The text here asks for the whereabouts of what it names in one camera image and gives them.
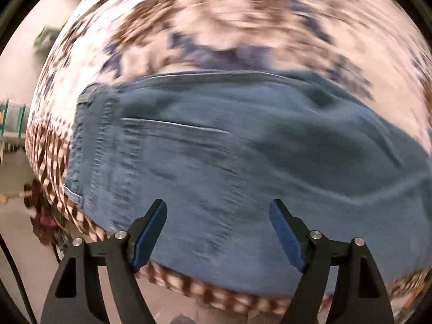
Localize black cable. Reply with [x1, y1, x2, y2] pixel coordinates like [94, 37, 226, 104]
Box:
[0, 235, 38, 324]

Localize dark red cloth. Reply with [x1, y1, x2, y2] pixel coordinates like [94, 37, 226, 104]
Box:
[23, 179, 68, 244]

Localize teal metal rack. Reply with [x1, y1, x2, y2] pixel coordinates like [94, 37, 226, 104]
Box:
[0, 99, 29, 140]

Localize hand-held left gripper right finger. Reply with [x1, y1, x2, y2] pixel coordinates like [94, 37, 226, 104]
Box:
[269, 199, 395, 324]

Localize floral printed blanket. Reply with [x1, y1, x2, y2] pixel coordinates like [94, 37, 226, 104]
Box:
[25, 0, 432, 315]

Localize blue denim pants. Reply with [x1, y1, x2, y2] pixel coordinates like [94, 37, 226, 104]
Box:
[63, 70, 432, 298]

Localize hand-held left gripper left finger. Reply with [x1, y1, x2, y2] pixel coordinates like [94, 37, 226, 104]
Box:
[40, 198, 168, 324]

